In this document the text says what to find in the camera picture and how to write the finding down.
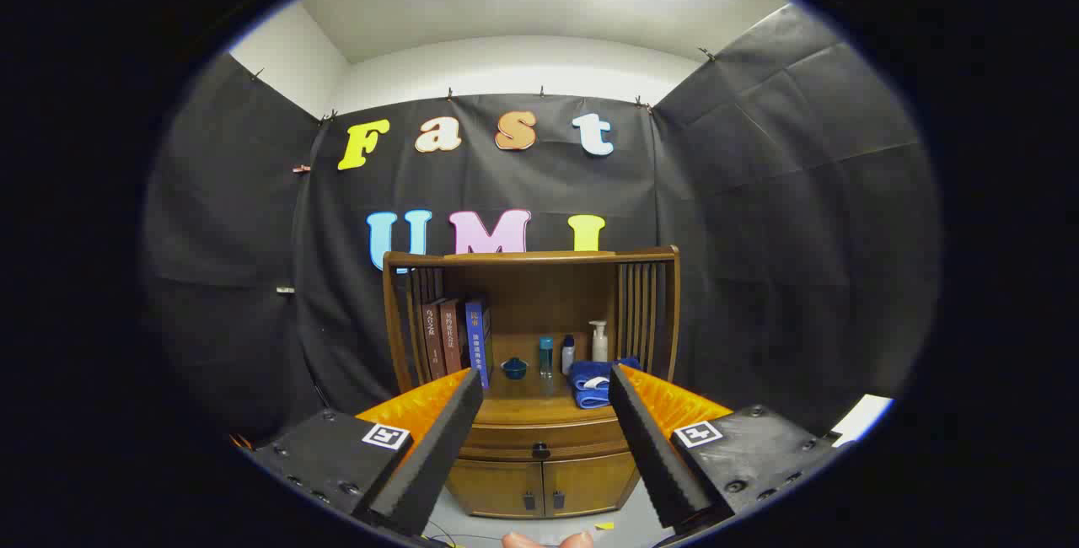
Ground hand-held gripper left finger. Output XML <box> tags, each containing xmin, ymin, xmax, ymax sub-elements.
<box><xmin>229</xmin><ymin>367</ymin><xmax>485</xmax><ymax>542</ymax></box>

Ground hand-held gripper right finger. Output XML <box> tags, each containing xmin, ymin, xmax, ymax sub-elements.
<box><xmin>607</xmin><ymin>363</ymin><xmax>844</xmax><ymax>532</ymax></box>

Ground wooden drawer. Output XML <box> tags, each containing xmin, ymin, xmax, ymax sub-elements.
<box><xmin>459</xmin><ymin>420</ymin><xmax>631</xmax><ymax>463</ymax></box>

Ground wooden cabinet door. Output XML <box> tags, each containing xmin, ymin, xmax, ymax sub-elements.
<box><xmin>445</xmin><ymin>459</ymin><xmax>545</xmax><ymax>519</ymax></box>
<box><xmin>543</xmin><ymin>451</ymin><xmax>640</xmax><ymax>518</ymax></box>

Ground wooden countertop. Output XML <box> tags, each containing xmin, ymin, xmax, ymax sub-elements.
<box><xmin>470</xmin><ymin>363</ymin><xmax>626</xmax><ymax>427</ymax></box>

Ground wooden cabinet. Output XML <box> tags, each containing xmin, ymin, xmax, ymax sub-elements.
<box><xmin>382</xmin><ymin>246</ymin><xmax>682</xmax><ymax>520</ymax></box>

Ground blue folded towel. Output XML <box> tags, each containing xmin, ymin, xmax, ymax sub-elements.
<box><xmin>568</xmin><ymin>357</ymin><xmax>641</xmax><ymax>410</ymax></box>

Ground dark brown book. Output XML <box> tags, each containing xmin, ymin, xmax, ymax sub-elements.
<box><xmin>420</xmin><ymin>301</ymin><xmax>448</xmax><ymax>380</ymax></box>

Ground blue book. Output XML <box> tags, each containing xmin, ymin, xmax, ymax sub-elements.
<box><xmin>464</xmin><ymin>298</ymin><xmax>493</xmax><ymax>389</ymax></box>

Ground white board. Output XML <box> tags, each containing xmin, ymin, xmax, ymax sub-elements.
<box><xmin>833</xmin><ymin>394</ymin><xmax>894</xmax><ymax>448</ymax></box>

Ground thin floor cable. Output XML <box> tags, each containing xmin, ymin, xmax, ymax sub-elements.
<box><xmin>426</xmin><ymin>521</ymin><xmax>507</xmax><ymax>547</ymax></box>

